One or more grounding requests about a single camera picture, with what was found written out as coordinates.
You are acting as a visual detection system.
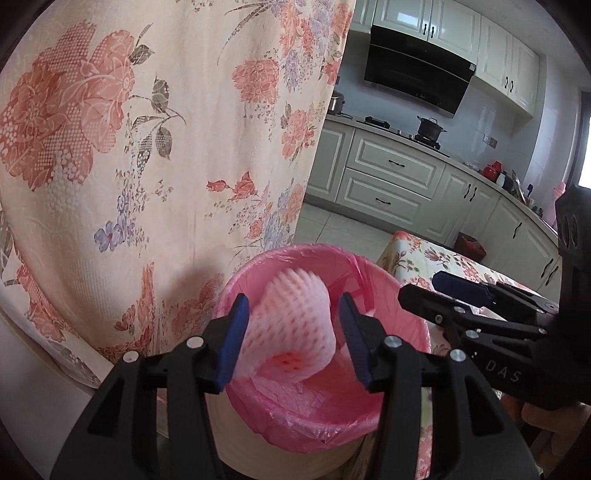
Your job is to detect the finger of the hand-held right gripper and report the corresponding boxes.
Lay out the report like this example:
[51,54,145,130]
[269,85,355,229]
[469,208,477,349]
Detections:
[433,271,561,319]
[398,284,550,358]

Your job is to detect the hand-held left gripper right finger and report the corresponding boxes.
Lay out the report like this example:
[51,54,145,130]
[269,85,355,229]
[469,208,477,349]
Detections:
[338,292,541,480]

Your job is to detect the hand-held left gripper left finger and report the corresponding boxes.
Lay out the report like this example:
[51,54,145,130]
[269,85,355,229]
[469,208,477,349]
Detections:
[50,293,252,480]

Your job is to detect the pink foam fruit net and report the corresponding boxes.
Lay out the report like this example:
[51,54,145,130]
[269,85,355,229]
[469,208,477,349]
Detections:
[236,269,338,384]

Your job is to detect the trash bin with pink liner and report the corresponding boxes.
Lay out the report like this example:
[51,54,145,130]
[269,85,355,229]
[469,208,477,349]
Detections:
[203,244,435,480]

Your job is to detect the person's right hand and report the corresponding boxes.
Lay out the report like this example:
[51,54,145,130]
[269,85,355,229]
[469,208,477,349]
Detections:
[521,401,583,446]

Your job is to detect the small dark waste bin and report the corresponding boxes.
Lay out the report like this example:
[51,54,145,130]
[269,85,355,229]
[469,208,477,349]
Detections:
[455,232,487,259]

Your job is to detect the table with floral tablecloth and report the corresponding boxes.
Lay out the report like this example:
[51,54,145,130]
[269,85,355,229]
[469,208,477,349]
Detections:
[376,231,539,480]

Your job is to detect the pink bottle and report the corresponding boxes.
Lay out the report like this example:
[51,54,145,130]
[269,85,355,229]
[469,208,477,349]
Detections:
[547,181,566,227]

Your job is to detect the white lower kitchen cabinets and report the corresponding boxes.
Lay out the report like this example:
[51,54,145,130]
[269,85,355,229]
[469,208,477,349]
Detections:
[305,115,566,296]

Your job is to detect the white kitchen cabinets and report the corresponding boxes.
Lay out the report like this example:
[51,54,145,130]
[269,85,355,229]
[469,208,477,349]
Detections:
[353,0,541,116]
[305,115,566,296]

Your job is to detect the black cooking pot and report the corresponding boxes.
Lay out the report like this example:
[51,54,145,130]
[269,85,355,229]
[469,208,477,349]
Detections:
[417,115,448,141]

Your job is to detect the gas stove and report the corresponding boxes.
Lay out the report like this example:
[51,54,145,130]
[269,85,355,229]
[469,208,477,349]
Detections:
[365,115,444,149]

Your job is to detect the kitchen window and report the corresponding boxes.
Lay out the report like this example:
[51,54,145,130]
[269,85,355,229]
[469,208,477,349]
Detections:
[566,90,591,190]

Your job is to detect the floral curtain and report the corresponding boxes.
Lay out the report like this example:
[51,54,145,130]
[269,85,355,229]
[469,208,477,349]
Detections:
[0,0,356,388]

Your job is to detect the black range hood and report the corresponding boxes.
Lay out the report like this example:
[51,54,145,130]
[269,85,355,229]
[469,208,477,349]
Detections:
[363,25,477,118]

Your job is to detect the white upper kitchen cabinets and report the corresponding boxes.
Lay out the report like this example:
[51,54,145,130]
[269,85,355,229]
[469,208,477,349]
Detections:
[353,0,541,116]

